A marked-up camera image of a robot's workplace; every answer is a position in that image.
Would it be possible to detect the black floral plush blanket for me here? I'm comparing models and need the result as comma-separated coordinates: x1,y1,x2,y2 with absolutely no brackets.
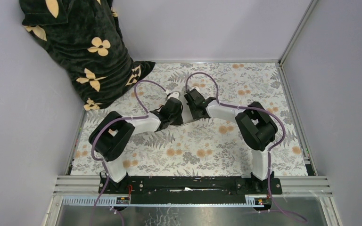
19,0,155,111

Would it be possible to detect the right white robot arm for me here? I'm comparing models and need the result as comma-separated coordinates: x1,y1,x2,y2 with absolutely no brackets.
184,89,278,194

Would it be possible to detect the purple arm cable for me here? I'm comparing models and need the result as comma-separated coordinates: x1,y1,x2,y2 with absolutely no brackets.
90,79,173,207
186,72,288,216

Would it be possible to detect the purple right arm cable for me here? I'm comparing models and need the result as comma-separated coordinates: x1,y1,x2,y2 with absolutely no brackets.
186,72,288,216

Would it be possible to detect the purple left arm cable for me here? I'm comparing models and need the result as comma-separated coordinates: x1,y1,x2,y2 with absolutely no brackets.
90,79,173,207

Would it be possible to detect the floral patterned table cloth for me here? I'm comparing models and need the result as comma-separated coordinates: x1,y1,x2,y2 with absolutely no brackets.
71,63,308,176

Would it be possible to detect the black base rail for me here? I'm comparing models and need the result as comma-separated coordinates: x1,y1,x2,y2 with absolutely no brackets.
98,176,282,196

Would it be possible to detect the white cardboard paper box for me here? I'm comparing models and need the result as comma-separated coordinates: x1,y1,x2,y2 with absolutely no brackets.
168,92,196,125

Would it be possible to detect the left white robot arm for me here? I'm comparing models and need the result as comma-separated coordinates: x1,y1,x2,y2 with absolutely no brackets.
89,97,183,194

